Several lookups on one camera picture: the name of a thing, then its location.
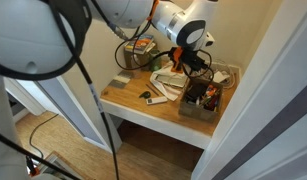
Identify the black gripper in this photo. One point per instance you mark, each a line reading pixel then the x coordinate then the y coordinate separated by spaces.
pixel 193 61

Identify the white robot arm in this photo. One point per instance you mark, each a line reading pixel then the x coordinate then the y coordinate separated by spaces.
pixel 26 33

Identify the brown cardboard box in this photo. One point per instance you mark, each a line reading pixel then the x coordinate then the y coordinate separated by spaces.
pixel 199 111

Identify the brown box under books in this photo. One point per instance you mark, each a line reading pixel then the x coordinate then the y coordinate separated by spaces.
pixel 134 60

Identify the crumpled white papers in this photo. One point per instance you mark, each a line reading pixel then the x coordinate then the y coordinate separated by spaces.
pixel 168 81

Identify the thin dark stick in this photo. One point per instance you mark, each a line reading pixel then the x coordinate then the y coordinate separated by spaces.
pixel 152 89

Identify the white remote control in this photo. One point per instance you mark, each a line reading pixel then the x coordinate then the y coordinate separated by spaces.
pixel 156 100

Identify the stack of colourful books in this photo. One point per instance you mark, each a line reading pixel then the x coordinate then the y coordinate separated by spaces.
pixel 139 44

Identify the grey booklet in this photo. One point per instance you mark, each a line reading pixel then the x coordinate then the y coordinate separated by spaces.
pixel 121 80

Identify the grey door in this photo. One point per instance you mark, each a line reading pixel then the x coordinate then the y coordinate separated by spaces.
pixel 73 110

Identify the orange camera mount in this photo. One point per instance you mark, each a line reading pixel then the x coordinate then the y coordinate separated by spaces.
pixel 176 60

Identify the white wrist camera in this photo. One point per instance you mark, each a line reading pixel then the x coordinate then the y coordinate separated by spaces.
pixel 209 39

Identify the white door frame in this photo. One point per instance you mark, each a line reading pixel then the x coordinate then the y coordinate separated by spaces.
pixel 259 100

